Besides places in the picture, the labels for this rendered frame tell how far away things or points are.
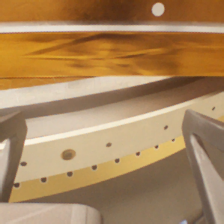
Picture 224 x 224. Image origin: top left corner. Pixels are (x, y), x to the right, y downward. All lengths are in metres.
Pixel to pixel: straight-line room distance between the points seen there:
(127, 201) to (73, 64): 0.21
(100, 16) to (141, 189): 0.24
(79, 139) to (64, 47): 0.09
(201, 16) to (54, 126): 0.17
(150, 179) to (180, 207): 0.08
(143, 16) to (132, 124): 0.10
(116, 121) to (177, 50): 0.09
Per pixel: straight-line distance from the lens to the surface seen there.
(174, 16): 0.21
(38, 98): 0.22
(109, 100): 0.25
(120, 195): 0.31
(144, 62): 0.21
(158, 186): 0.34
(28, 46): 0.22
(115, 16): 0.20
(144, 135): 0.23
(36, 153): 0.20
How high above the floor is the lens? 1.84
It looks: 34 degrees down
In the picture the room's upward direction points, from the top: straight up
